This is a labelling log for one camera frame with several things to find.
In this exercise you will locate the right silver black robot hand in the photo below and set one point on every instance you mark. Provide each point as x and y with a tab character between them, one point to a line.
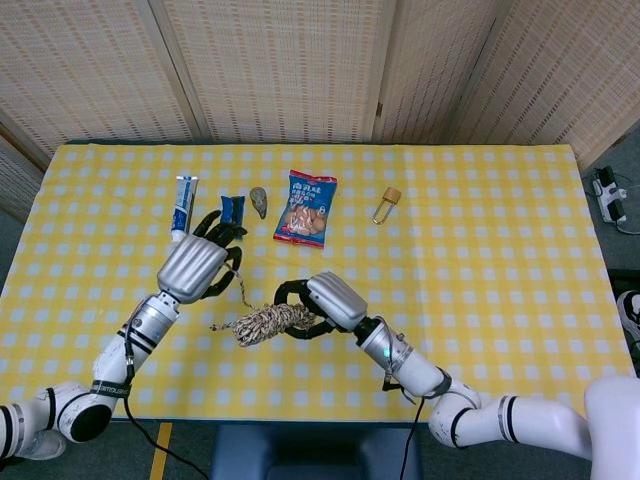
335	300

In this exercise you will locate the brass screen hinge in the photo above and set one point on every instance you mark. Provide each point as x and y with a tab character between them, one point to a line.
379	109

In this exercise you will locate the white power strip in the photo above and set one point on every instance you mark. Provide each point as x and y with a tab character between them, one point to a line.
607	195

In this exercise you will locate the yellow floor tape strip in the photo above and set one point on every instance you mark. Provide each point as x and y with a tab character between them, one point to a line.
161	450

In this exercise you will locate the blue red snack bag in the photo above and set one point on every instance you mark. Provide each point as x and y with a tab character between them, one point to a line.
305	215

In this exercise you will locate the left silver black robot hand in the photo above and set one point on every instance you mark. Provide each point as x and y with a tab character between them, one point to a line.
192	265

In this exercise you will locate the small blue foil packet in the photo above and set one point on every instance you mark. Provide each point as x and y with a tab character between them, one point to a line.
232	210

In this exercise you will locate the small grey stone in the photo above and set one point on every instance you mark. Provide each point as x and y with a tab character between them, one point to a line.
258	200

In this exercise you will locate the brass padlock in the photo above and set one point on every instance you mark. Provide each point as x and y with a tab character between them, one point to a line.
392	195

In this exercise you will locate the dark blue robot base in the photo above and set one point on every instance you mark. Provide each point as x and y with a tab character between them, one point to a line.
315	450

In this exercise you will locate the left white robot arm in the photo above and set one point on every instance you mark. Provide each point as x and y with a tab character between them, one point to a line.
115	360

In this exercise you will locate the white black sneaker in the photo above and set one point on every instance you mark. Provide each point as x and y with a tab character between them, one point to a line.
631	315

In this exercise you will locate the yellow white checked tablecloth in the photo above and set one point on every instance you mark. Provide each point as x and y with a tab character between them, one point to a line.
500	300

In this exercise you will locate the woven folding screen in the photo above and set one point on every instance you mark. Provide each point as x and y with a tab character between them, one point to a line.
280	65

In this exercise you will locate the white blue toothpaste tube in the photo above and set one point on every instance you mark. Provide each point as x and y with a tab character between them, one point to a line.
182	210

